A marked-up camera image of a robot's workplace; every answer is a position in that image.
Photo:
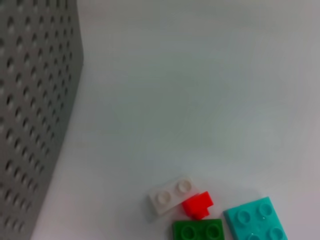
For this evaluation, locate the opaque white toy brick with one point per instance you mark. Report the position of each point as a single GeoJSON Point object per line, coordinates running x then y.
{"type": "Point", "coordinates": [170, 197]}

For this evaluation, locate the tiny red toy brick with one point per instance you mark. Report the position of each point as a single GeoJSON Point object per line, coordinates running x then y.
{"type": "Point", "coordinates": [197, 205]}

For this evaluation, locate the grey perforated storage bin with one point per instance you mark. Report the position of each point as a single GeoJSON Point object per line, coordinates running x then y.
{"type": "Point", "coordinates": [32, 100]}

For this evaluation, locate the narrow green toy brick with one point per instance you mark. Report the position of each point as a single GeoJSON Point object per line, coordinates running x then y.
{"type": "Point", "coordinates": [197, 230]}

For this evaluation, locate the teal toy brick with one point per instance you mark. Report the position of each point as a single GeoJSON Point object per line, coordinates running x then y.
{"type": "Point", "coordinates": [255, 220]}

